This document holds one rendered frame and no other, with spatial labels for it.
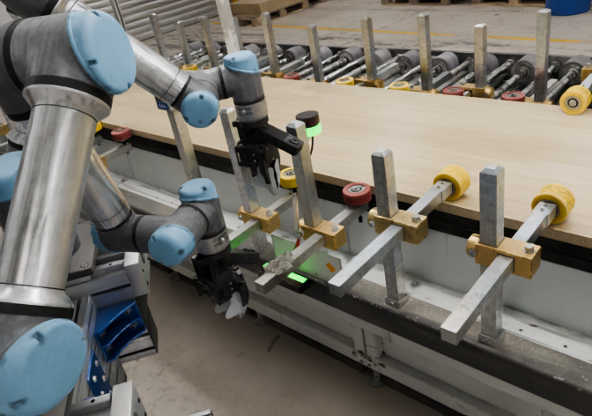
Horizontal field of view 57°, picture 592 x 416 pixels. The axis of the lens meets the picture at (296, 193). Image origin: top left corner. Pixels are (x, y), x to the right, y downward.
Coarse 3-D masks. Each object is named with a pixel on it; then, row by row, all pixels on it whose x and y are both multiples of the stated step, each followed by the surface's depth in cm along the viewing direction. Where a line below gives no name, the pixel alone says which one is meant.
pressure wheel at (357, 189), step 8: (352, 184) 155; (360, 184) 154; (344, 192) 152; (352, 192) 151; (360, 192) 150; (368, 192) 150; (344, 200) 152; (352, 200) 150; (360, 200) 150; (368, 200) 151; (360, 216) 156
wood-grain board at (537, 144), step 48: (144, 96) 274; (288, 96) 235; (336, 96) 225; (384, 96) 215; (432, 96) 206; (192, 144) 206; (336, 144) 183; (384, 144) 176; (432, 144) 170; (480, 144) 165; (528, 144) 159; (576, 144) 154; (528, 192) 137; (576, 192) 133; (576, 240) 120
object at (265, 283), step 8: (352, 208) 152; (360, 208) 153; (368, 208) 156; (336, 216) 150; (344, 216) 149; (352, 216) 151; (344, 224) 149; (312, 240) 142; (320, 240) 142; (296, 248) 140; (304, 248) 139; (312, 248) 140; (320, 248) 143; (296, 256) 137; (304, 256) 139; (296, 264) 137; (272, 272) 133; (288, 272) 135; (256, 280) 131; (264, 280) 130; (272, 280) 131; (280, 280) 133; (256, 288) 132; (264, 288) 130; (272, 288) 132
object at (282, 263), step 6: (288, 252) 137; (276, 258) 136; (282, 258) 134; (288, 258) 135; (270, 264) 133; (276, 264) 134; (282, 264) 132; (288, 264) 133; (270, 270) 133; (276, 270) 132; (282, 270) 131
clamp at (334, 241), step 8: (304, 224) 148; (320, 224) 146; (328, 224) 146; (336, 224) 145; (304, 232) 148; (312, 232) 146; (320, 232) 143; (328, 232) 142; (336, 232) 142; (344, 232) 144; (304, 240) 150; (328, 240) 143; (336, 240) 141; (344, 240) 145; (328, 248) 144; (336, 248) 142
